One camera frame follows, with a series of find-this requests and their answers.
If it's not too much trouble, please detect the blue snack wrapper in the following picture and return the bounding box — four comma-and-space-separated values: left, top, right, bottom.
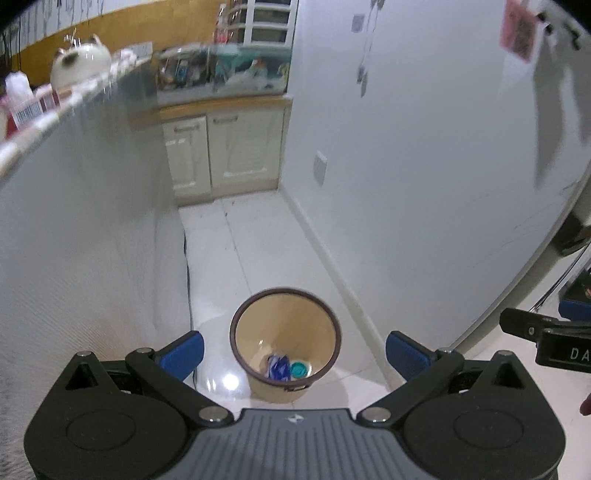
266, 354, 291, 381

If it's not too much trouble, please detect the teal round lid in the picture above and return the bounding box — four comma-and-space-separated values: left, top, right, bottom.
290, 360, 311, 380

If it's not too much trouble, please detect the beige trash bin brown rim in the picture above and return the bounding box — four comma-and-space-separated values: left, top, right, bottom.
229, 287, 342, 404

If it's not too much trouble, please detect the white cabinet with doors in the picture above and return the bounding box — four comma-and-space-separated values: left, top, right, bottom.
159, 95, 293, 206

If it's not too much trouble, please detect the red white carton box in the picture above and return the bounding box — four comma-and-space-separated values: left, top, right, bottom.
8, 86, 60, 129

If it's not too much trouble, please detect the clear storage box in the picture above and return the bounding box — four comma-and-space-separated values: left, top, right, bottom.
156, 43, 211, 91

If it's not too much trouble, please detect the teal white box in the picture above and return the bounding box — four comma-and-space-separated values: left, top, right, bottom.
209, 44, 291, 97

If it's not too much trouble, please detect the white cat-shaped ceramic pot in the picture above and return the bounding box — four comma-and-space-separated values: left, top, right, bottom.
50, 32, 111, 90

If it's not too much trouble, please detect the pink card with QR codes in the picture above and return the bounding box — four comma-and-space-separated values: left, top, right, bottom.
499, 0, 546, 63

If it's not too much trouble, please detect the crumpled white tissue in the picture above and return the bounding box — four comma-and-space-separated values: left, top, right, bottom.
4, 71, 35, 105

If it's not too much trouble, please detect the pink drink bottle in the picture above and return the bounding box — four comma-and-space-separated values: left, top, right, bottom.
213, 3, 229, 44

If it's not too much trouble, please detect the white drawer organizer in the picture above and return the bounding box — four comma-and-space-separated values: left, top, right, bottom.
226, 0, 298, 47

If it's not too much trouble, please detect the white wall outlet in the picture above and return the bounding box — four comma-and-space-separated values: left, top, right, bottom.
312, 151, 328, 186

